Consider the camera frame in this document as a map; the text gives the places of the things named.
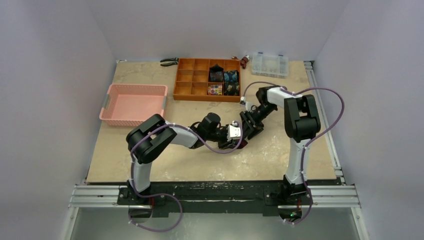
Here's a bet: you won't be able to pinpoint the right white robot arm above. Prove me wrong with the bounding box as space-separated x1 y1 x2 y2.
240 86 321 204

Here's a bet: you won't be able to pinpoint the black handled pliers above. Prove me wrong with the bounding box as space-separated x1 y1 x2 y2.
159 57 179 67

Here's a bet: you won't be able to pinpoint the clear plastic organizer box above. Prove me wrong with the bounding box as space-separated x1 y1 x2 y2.
250 52 289 78

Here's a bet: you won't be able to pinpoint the black gold rolled tie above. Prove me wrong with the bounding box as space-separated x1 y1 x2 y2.
223 82 240 96

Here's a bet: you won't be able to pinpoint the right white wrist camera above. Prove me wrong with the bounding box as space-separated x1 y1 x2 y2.
239 96 256 112

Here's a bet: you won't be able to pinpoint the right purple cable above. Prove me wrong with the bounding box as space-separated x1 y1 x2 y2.
241 81 345 226

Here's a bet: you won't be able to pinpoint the red navy striped tie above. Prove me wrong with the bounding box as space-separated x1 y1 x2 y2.
237 139 248 149

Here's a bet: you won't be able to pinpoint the brown small tool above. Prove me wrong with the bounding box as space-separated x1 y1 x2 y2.
231 54 251 69

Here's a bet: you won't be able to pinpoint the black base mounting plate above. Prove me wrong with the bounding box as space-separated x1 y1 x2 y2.
117 180 312 220

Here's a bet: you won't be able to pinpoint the orange compartment tray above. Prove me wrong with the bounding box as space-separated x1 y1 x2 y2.
172 57 243 103

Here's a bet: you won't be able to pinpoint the aluminium frame rail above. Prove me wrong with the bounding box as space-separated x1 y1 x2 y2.
59 61 370 240

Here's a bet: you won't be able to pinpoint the colourful dotted rolled tie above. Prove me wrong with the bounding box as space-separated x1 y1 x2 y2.
207 83 224 96

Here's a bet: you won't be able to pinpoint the blue patterned rolled tie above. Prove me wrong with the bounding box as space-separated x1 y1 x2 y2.
223 70 239 83

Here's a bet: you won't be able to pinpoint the dark rolled tie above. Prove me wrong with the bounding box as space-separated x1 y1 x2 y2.
209 64 224 83

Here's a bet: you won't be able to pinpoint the pink plastic basket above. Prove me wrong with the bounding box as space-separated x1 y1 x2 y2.
99 83 168 127

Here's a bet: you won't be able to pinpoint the purple cable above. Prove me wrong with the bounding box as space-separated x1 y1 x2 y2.
127 121 244 232
241 81 345 226

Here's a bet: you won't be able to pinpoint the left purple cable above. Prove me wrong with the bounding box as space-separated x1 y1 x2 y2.
127 121 244 232

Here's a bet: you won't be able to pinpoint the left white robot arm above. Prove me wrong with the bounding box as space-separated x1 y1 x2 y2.
125 113 244 205

